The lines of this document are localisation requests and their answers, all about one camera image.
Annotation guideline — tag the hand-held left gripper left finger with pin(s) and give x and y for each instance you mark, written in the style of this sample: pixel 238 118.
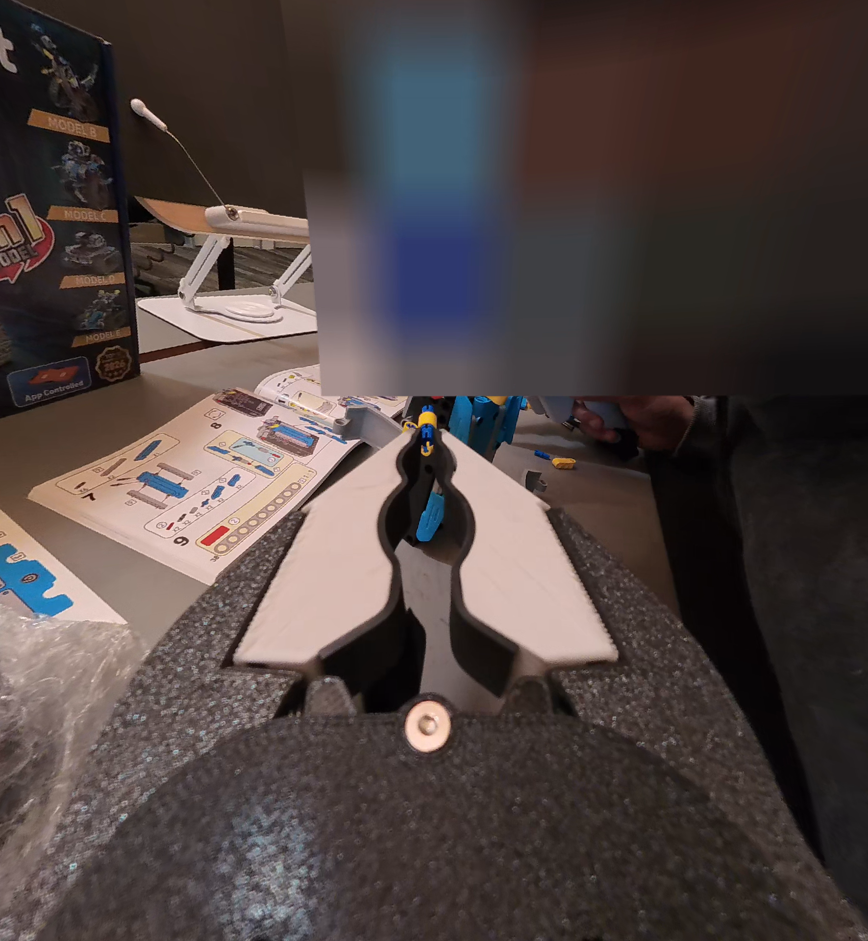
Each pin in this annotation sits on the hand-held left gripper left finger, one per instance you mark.
pixel 331 573

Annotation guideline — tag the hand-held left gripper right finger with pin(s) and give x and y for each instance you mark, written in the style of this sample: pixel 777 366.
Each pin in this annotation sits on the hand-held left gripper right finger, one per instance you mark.
pixel 529 573

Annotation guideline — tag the grey curved panel piece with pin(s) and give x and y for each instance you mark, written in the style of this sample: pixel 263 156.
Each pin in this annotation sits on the grey curved panel piece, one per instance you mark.
pixel 375 426

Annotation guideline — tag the blue pin with yellow bush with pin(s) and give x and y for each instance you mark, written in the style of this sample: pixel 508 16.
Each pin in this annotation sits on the blue pin with yellow bush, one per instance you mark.
pixel 426 420

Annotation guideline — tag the grey desk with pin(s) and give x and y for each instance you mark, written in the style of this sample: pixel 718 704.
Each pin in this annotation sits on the grey desk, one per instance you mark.
pixel 184 367

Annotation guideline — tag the person's right hand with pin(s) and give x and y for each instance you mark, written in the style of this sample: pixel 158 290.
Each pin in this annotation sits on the person's right hand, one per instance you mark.
pixel 654 423

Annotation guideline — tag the blue and black brick model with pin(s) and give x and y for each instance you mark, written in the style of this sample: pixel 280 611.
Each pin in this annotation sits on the blue and black brick model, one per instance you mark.
pixel 478 426

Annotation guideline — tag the building instruction booklet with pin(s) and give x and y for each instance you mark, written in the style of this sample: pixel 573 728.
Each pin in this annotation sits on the building instruction booklet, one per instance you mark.
pixel 184 478

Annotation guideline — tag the clear plastic bag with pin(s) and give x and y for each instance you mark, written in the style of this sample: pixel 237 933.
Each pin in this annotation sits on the clear plastic bag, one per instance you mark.
pixel 22 698

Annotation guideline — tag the white laptop stand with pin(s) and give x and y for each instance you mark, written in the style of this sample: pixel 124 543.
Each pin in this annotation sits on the white laptop stand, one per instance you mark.
pixel 257 217

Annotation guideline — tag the blue printed kit box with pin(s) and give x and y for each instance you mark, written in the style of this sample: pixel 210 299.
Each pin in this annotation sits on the blue printed kit box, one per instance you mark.
pixel 37 220

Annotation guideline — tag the white tethered stylus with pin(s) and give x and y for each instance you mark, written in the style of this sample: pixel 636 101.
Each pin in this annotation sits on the white tethered stylus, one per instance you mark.
pixel 147 114

